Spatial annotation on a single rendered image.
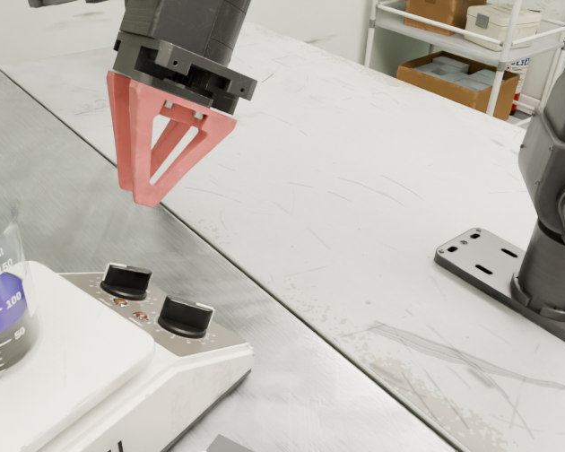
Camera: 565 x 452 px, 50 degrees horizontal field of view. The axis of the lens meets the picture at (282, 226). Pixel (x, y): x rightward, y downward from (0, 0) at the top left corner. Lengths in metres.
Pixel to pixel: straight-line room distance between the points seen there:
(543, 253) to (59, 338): 0.35
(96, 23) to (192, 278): 1.52
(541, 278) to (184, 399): 0.29
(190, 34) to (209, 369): 0.20
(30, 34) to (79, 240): 1.37
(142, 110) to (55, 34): 1.57
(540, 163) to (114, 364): 0.31
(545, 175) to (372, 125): 0.40
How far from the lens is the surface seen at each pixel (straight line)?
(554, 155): 0.44
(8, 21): 1.88
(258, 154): 0.70
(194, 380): 0.37
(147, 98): 0.36
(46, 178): 0.68
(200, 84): 0.39
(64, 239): 0.58
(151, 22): 0.37
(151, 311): 0.41
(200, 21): 0.38
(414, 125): 0.82
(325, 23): 2.54
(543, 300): 0.51
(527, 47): 2.56
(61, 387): 0.32
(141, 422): 0.35
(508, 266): 0.56
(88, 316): 0.36
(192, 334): 0.38
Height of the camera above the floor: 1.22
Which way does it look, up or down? 34 degrees down
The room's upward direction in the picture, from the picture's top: 3 degrees clockwise
